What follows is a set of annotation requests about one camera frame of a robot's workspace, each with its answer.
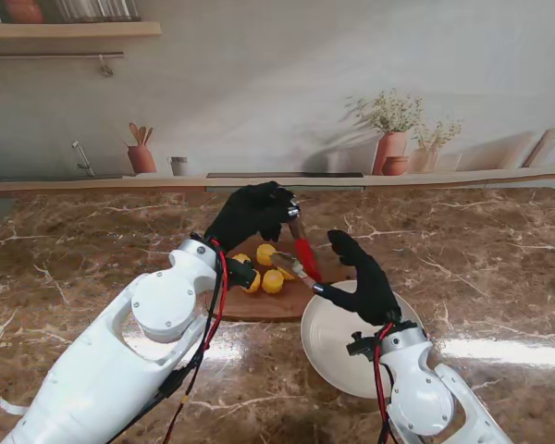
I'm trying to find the brown wooden cutting board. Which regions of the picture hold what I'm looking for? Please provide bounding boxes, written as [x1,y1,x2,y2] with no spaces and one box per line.
[205,235,348,324]

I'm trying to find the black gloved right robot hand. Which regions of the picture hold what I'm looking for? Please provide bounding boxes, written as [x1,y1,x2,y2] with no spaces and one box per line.
[312,229,403,327]

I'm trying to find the red handled steel tongs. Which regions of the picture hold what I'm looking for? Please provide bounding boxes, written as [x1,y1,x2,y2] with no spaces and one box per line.
[270,220,325,286]

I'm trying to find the right arm red black cable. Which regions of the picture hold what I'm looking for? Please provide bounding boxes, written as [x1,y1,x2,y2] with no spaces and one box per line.
[372,322,399,444]

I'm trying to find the printed kitchen scene backdrop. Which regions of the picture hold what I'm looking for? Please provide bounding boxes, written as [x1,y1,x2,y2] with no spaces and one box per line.
[0,0,555,200]

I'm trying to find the white round plate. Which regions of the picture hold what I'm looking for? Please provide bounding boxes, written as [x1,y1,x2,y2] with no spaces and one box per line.
[300,279,429,400]

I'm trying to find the arm red black cable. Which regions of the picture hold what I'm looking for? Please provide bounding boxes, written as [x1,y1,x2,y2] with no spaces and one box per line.
[133,238,230,444]
[372,322,399,444]

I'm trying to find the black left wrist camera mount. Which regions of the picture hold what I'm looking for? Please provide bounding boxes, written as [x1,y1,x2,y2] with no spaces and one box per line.
[224,256,260,290]

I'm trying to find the left arm red black cable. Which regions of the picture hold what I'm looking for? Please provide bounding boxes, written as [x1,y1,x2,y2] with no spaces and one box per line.
[133,238,230,444]

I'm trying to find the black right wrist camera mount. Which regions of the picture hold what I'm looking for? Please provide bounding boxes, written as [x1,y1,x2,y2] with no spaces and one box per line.
[345,330,383,360]

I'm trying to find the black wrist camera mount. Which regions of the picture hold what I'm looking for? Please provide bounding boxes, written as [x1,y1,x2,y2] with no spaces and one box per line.
[345,330,383,360]
[224,256,260,290]

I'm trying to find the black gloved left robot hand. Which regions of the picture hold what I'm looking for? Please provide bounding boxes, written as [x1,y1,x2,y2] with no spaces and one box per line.
[203,180,302,253]

